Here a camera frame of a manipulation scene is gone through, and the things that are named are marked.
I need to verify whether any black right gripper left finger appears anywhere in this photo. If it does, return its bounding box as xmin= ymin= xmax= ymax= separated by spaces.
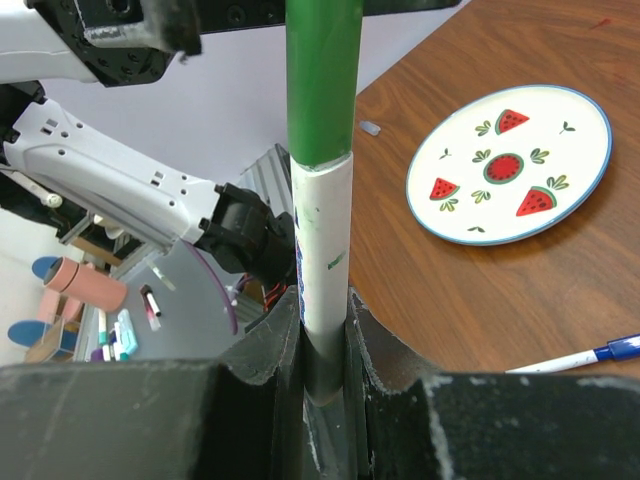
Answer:
xmin=1 ymin=288 xmax=304 ymax=479

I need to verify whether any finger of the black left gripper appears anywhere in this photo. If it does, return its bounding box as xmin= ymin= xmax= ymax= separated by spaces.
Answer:
xmin=199 ymin=0 xmax=460 ymax=34

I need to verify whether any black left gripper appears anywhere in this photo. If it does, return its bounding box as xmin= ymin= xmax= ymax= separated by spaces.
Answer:
xmin=69 ymin=0 xmax=204 ymax=89

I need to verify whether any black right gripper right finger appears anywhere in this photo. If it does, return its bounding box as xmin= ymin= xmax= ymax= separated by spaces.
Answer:
xmin=344 ymin=292 xmax=639 ymax=479

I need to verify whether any green pen cap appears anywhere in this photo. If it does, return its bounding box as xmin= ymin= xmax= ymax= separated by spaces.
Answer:
xmin=285 ymin=0 xmax=363 ymax=169

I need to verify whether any white pen blue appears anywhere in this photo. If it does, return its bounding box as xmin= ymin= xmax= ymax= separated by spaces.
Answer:
xmin=506 ymin=350 xmax=598 ymax=374

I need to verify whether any white pen green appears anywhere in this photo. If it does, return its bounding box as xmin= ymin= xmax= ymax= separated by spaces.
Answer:
xmin=292 ymin=153 xmax=353 ymax=406

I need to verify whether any blue pen cap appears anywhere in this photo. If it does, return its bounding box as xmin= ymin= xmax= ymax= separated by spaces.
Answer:
xmin=593 ymin=334 xmax=640 ymax=362

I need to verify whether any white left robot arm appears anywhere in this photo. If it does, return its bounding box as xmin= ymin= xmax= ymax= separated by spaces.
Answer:
xmin=1 ymin=1 xmax=441 ymax=292

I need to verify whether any small clear plastic cap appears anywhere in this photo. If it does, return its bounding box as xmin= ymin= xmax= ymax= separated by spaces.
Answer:
xmin=359 ymin=120 xmax=381 ymax=137

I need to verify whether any watermelon pattern plate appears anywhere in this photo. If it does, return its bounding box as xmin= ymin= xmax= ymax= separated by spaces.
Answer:
xmin=406 ymin=84 xmax=613 ymax=246

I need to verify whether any aluminium frame rail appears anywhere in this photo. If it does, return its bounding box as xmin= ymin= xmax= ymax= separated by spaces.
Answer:
xmin=56 ymin=144 xmax=292 ymax=266

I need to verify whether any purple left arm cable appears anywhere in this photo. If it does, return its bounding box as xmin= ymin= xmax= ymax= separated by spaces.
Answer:
xmin=182 ymin=239 xmax=251 ymax=336

